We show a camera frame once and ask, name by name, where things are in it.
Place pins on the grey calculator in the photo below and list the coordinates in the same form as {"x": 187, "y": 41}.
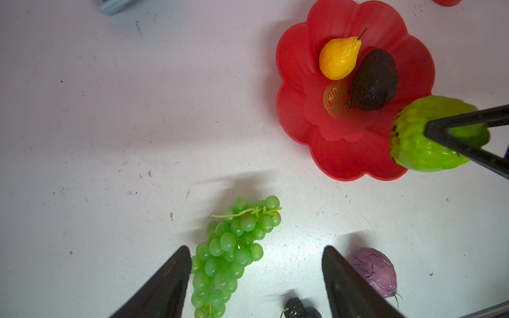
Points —
{"x": 112, "y": 7}

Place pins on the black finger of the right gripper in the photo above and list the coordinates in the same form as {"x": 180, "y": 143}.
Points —
{"x": 492, "y": 117}
{"x": 488, "y": 160}

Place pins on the small black key fob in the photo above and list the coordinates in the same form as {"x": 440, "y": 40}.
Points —
{"x": 294, "y": 308}

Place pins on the red cylindrical pen cup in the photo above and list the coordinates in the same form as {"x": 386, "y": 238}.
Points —
{"x": 447, "y": 3}

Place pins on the dark fake avocado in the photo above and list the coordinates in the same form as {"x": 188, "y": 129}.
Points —
{"x": 375, "y": 83}

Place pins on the red flower-shaped fruit bowl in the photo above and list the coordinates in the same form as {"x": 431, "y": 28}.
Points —
{"x": 345, "y": 142}

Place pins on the yellow fake pear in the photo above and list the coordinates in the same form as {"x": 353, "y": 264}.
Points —
{"x": 338, "y": 57}

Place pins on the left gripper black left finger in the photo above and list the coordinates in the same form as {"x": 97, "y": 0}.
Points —
{"x": 163, "y": 295}

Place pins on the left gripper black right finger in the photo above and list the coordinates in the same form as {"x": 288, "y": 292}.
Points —
{"x": 348, "y": 293}

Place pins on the green fake grape bunch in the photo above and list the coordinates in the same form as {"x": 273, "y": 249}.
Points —
{"x": 233, "y": 243}

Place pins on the purple fake fig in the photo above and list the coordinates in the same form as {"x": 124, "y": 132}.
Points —
{"x": 377, "y": 270}

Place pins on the green fake custard apple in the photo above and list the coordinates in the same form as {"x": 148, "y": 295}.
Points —
{"x": 409, "y": 147}

